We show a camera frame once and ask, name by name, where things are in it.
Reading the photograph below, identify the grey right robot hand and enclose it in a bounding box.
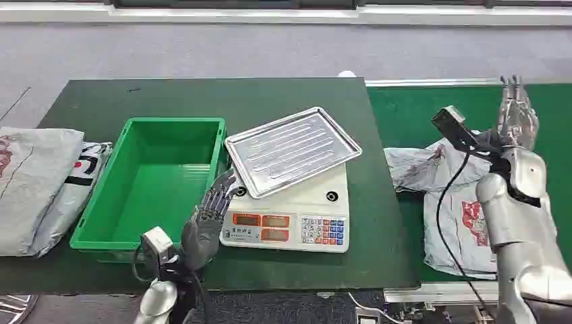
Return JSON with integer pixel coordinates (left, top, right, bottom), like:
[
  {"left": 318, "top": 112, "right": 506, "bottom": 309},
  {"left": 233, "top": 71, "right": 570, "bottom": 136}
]
[{"left": 496, "top": 74, "right": 540, "bottom": 151}]

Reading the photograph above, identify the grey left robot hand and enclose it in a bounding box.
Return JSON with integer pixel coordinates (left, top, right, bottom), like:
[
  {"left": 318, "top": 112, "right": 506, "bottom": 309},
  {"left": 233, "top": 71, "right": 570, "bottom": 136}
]
[{"left": 180, "top": 169, "right": 245, "bottom": 272}]

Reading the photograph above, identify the green plastic crate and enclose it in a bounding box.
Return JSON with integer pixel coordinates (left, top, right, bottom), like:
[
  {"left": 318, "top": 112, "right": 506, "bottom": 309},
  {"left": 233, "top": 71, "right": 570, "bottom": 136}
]
[{"left": 69, "top": 117, "right": 228, "bottom": 263}]

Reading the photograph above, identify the white electronic scale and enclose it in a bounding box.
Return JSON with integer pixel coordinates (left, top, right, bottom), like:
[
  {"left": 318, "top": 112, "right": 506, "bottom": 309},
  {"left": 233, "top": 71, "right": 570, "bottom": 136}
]
[{"left": 219, "top": 163, "right": 351, "bottom": 254}]

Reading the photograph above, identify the green conveyor belt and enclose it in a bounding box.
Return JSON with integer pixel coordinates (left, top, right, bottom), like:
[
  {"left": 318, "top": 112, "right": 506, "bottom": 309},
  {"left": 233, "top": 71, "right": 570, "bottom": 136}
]
[{"left": 366, "top": 83, "right": 572, "bottom": 284}]

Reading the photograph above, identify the steel scale tray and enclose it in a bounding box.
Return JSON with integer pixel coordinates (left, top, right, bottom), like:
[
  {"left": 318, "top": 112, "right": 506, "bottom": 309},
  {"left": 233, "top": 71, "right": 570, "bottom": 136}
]
[{"left": 223, "top": 106, "right": 364, "bottom": 200}]

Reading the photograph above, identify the grey parcel black letter print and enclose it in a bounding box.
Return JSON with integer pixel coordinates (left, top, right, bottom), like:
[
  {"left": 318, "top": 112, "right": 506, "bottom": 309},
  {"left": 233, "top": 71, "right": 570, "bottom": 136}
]
[{"left": 26, "top": 141, "right": 113, "bottom": 259}]

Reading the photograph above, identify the large grey parcel bag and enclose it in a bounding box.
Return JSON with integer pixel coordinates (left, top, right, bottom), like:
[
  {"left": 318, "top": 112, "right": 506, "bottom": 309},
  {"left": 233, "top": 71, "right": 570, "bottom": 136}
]
[{"left": 0, "top": 127, "right": 85, "bottom": 258}]

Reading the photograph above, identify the round metal base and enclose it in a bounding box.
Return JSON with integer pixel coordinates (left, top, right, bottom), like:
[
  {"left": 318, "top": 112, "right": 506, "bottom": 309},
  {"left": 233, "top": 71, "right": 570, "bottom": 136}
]
[{"left": 0, "top": 294, "right": 39, "bottom": 324}]

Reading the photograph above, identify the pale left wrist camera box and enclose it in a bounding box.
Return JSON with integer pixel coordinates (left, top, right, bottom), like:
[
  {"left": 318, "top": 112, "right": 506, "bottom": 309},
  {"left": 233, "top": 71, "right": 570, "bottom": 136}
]
[{"left": 140, "top": 226, "right": 176, "bottom": 265}]

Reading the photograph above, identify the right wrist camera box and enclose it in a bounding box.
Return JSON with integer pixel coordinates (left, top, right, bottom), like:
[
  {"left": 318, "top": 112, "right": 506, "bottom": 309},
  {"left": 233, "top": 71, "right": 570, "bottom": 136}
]
[{"left": 431, "top": 105, "right": 480, "bottom": 154}]

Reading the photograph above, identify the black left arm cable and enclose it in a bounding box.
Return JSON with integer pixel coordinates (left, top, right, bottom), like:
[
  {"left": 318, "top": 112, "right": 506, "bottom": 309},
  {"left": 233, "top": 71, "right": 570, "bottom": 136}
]
[{"left": 130, "top": 243, "right": 155, "bottom": 284}]

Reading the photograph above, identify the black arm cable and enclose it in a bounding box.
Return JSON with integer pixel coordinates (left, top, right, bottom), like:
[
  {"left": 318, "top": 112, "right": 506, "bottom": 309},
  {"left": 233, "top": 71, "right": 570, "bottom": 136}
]
[
  {"left": 130, "top": 243, "right": 155, "bottom": 284},
  {"left": 435, "top": 151, "right": 498, "bottom": 319}
]

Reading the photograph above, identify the silver conveyor side rail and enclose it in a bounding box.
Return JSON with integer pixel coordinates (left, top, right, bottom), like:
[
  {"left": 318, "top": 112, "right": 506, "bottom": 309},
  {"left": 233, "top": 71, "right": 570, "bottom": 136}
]
[
  {"left": 365, "top": 78, "right": 503, "bottom": 88},
  {"left": 383, "top": 280, "right": 501, "bottom": 306}
]

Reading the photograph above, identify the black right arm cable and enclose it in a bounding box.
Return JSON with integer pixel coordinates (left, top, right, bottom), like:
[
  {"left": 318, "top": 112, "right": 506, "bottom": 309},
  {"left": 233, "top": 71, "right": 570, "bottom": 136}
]
[{"left": 435, "top": 151, "right": 498, "bottom": 319}]

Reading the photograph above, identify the white floor cable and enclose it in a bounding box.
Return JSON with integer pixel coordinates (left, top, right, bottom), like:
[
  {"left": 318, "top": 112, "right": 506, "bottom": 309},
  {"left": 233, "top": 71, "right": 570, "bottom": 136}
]
[{"left": 347, "top": 292, "right": 405, "bottom": 324}]

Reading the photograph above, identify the white wall ledge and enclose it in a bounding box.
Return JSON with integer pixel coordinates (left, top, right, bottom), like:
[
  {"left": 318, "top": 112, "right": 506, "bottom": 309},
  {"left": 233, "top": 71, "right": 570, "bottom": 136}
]
[{"left": 0, "top": 2, "right": 572, "bottom": 26}]

